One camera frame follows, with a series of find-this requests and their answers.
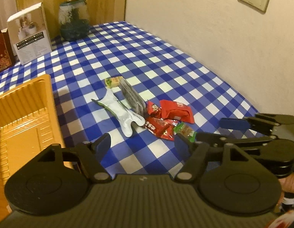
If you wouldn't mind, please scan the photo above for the red snack packet large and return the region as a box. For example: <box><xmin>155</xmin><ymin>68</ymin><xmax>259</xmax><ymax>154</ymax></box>
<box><xmin>160</xmin><ymin>100</ymin><xmax>194</xmax><ymax>124</ymax></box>

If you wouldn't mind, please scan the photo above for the red snack packet long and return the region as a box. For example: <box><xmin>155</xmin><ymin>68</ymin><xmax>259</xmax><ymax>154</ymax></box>
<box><xmin>144</xmin><ymin>117</ymin><xmax>178</xmax><ymax>141</ymax></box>

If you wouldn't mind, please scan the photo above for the person's hand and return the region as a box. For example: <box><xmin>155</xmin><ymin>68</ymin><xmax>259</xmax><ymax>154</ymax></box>
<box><xmin>278</xmin><ymin>172</ymin><xmax>294</xmax><ymax>213</ymax></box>

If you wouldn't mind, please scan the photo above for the white product box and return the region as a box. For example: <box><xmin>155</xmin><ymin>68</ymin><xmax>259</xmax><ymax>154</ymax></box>
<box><xmin>7</xmin><ymin>2</ymin><xmax>52</xmax><ymax>65</ymax></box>

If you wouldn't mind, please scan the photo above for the grey striped snack packet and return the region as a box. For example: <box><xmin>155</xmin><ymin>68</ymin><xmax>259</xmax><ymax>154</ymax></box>
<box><xmin>119</xmin><ymin>78</ymin><xmax>146</xmax><ymax>117</ymax></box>

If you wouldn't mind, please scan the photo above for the small red candy packet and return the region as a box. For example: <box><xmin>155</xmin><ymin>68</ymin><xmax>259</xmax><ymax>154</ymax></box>
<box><xmin>147</xmin><ymin>100</ymin><xmax>161</xmax><ymax>119</ymax></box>

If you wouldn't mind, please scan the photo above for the blue white checkered tablecloth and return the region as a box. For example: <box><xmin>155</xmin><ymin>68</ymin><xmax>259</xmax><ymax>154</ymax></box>
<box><xmin>0</xmin><ymin>22</ymin><xmax>257</xmax><ymax>176</ymax></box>

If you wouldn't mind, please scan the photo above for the red gold patterned box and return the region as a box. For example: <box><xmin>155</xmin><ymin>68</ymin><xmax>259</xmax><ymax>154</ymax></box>
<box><xmin>0</xmin><ymin>29</ymin><xmax>15</xmax><ymax>73</ymax></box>

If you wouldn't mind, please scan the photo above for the orange plastic tray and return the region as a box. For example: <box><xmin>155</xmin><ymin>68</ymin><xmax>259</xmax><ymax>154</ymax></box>
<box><xmin>0</xmin><ymin>74</ymin><xmax>65</xmax><ymax>221</ymax></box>

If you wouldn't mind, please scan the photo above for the white green snack pouch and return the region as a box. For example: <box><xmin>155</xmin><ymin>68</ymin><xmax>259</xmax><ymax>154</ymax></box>
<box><xmin>92</xmin><ymin>89</ymin><xmax>145</xmax><ymax>137</ymax></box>

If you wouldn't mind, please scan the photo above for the glass jar with green lid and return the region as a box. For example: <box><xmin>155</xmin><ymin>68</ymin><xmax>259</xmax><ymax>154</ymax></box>
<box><xmin>58</xmin><ymin>0</ymin><xmax>90</xmax><ymax>42</ymax></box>

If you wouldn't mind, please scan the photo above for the yellow green candy packet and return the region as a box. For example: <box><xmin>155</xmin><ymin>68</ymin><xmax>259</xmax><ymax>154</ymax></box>
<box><xmin>105</xmin><ymin>76</ymin><xmax>123</xmax><ymax>89</ymax></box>

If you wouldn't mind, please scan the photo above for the green clear candy packet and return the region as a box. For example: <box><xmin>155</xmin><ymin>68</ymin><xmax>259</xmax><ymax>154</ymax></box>
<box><xmin>174</xmin><ymin>122</ymin><xmax>196</xmax><ymax>143</ymax></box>

